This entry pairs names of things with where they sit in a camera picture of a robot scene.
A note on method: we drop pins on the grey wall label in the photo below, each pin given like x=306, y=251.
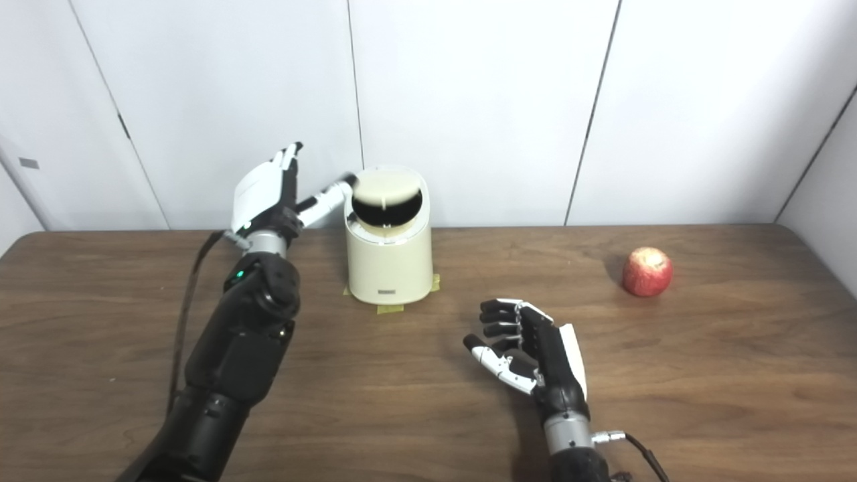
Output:
x=29, y=163

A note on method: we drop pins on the red apple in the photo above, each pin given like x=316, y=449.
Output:
x=647, y=272

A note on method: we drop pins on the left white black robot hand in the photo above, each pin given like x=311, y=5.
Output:
x=258, y=194

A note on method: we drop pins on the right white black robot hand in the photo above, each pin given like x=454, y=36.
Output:
x=552, y=365

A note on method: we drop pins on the cream-colored round bin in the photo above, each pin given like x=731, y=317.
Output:
x=388, y=268

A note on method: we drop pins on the cream round bin lid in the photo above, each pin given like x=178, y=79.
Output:
x=388, y=184

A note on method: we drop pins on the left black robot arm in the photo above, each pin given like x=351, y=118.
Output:
x=241, y=341

